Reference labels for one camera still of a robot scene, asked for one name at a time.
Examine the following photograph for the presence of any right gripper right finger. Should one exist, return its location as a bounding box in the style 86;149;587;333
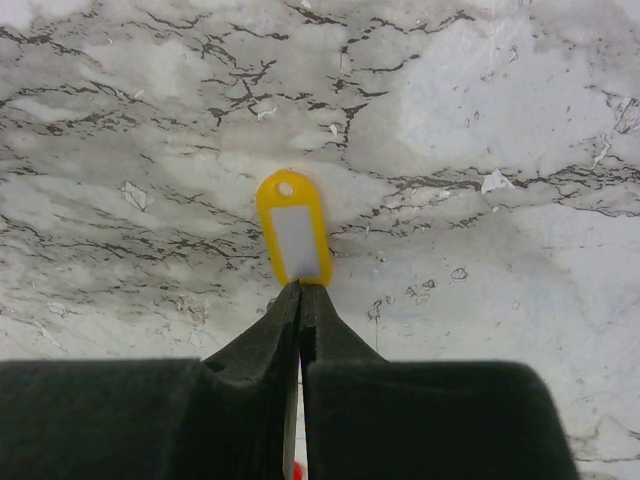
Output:
299;285;578;479

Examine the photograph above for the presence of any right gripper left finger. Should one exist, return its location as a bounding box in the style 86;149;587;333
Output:
1;283;301;479

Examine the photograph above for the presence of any yellow tag key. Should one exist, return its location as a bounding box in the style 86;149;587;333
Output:
255;170;332;286

